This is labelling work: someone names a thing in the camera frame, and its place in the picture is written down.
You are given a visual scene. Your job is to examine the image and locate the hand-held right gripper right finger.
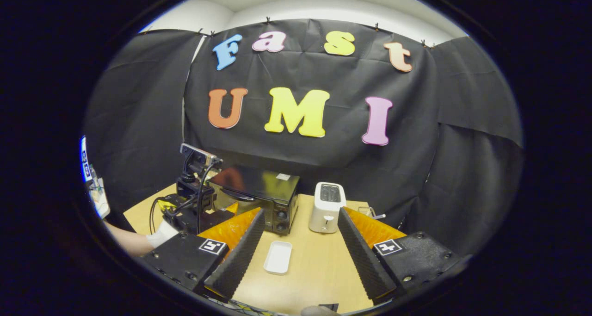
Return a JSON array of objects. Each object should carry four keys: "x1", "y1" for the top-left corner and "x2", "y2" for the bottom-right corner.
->
[{"x1": 338, "y1": 207, "x2": 472, "y2": 305}]

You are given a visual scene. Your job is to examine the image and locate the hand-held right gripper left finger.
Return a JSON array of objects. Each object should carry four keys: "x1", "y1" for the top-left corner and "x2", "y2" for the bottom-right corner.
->
[{"x1": 141, "y1": 208, "x2": 266, "y2": 302}]

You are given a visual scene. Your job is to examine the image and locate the black electric oven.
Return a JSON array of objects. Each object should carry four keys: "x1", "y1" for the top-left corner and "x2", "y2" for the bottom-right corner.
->
[{"x1": 208, "y1": 166, "x2": 301, "y2": 235}]

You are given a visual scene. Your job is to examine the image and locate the white rectangular tray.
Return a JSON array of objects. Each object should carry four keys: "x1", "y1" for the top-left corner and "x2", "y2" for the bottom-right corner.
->
[{"x1": 263, "y1": 241, "x2": 293, "y2": 275}]

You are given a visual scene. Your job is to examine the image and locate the white toaster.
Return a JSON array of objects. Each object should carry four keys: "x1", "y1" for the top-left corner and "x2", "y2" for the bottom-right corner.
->
[{"x1": 308, "y1": 182, "x2": 347, "y2": 234}]

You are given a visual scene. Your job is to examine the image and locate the white and blue clutter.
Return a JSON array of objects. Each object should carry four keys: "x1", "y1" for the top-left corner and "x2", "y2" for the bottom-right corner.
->
[{"x1": 80, "y1": 136, "x2": 111, "y2": 219}]

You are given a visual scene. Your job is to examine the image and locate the black backdrop cloth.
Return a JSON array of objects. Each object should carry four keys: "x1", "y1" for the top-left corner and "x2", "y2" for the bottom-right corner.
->
[{"x1": 83, "y1": 19, "x2": 525, "y2": 256}]

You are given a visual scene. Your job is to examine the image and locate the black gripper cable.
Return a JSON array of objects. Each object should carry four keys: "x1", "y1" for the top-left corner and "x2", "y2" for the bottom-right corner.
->
[{"x1": 149, "y1": 161, "x2": 222, "y2": 235}]

